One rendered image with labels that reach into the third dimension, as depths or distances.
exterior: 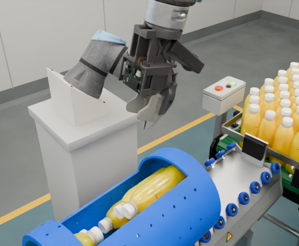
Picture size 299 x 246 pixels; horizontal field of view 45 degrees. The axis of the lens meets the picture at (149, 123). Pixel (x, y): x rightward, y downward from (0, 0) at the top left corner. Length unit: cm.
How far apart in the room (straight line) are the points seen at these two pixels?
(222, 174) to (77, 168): 56
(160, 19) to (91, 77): 73
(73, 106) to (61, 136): 11
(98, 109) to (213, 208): 57
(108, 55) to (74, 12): 271
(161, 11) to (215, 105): 108
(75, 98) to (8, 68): 260
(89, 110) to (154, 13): 76
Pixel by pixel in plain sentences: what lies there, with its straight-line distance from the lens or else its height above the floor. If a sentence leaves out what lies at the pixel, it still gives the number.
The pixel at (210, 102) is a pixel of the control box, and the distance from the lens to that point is 167.
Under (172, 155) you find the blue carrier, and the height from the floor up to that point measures 123.
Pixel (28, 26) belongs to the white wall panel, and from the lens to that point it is 381.
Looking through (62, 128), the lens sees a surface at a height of 115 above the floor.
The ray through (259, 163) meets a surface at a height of 95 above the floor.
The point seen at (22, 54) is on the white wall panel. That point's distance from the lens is 387.
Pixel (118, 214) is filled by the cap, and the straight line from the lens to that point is 105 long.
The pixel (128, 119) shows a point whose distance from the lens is 137.
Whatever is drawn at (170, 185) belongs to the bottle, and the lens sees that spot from 102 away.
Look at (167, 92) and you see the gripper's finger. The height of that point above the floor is 156.
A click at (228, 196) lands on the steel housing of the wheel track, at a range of 139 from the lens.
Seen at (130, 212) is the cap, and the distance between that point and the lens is 97.
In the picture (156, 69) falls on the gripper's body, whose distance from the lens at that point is 64.
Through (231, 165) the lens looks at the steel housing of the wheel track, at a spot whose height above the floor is 93.
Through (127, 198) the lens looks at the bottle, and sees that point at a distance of 105.
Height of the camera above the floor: 189
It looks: 34 degrees down
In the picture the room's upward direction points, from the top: straight up
